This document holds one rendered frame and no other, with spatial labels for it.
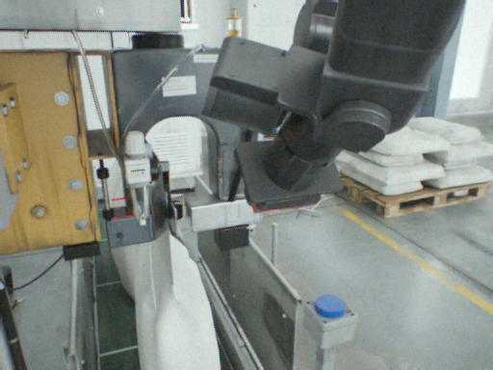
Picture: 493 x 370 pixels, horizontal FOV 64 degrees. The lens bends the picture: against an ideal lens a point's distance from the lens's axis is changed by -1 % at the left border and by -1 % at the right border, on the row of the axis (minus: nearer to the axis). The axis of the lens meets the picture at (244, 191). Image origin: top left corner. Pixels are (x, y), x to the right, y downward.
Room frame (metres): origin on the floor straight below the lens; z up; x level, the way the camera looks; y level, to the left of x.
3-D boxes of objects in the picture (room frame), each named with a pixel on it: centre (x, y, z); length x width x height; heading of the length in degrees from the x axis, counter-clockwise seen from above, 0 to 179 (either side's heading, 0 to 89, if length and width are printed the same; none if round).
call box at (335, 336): (0.67, -0.17, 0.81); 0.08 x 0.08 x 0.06; 21
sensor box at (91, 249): (0.62, 0.29, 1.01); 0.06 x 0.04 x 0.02; 111
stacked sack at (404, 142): (3.19, -1.33, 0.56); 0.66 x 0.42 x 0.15; 111
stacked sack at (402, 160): (3.37, -1.21, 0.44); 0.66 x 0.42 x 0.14; 15
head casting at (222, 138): (0.81, 0.14, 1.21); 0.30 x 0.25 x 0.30; 21
